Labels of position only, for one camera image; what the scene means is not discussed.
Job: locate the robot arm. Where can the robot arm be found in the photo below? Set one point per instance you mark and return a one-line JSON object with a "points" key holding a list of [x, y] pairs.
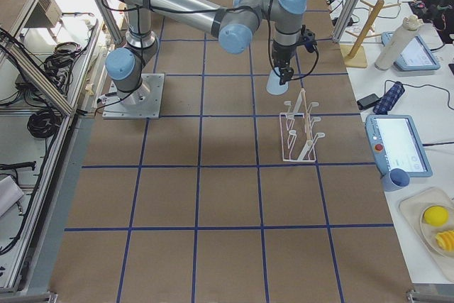
{"points": [[234, 27]]}

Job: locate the sliced lemon toy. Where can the sliced lemon toy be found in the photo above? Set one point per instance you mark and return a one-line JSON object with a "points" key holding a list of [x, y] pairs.
{"points": [[445, 240]]}

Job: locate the black phone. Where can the black phone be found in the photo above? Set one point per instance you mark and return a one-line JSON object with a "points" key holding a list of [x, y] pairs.
{"points": [[367, 102]]}

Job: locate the wooden mug stand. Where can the wooden mug stand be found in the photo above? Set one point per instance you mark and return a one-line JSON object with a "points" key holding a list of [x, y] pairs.
{"points": [[354, 55]]}

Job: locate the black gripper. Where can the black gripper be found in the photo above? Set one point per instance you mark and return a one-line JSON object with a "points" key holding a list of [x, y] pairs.
{"points": [[281, 54]]}

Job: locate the blue cup on desk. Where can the blue cup on desk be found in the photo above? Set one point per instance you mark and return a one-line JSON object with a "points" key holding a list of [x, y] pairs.
{"points": [[395, 179]]}

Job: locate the plaid fabric pouch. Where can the plaid fabric pouch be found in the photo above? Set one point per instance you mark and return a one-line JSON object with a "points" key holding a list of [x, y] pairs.
{"points": [[389, 99]]}

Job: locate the white cylinder bottle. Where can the white cylinder bottle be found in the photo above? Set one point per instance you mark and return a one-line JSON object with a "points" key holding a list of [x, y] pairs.
{"points": [[396, 41]]}

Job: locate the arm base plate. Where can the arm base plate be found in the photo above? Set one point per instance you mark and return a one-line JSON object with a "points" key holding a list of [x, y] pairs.
{"points": [[144, 103]]}

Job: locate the aluminium frame post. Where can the aluminium frame post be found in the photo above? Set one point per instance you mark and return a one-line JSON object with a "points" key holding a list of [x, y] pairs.
{"points": [[349, 1]]}

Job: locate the white wire cup rack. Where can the white wire cup rack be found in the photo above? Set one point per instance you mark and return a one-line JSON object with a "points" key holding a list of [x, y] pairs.
{"points": [[296, 124]]}

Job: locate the blue teach pendant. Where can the blue teach pendant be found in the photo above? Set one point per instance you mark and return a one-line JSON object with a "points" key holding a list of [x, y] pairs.
{"points": [[416, 56], [395, 143]]}

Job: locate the yellow lemon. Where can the yellow lemon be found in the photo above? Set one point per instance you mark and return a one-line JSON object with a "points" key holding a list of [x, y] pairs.
{"points": [[436, 216]]}

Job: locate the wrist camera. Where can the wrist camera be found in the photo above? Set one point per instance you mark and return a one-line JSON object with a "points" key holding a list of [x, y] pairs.
{"points": [[308, 39]]}

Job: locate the beige tray with fruit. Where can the beige tray with fruit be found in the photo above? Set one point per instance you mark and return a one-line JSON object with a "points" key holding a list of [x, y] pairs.
{"points": [[412, 209]]}

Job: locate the light blue plastic cup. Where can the light blue plastic cup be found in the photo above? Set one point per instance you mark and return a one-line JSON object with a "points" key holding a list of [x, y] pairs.
{"points": [[273, 86]]}

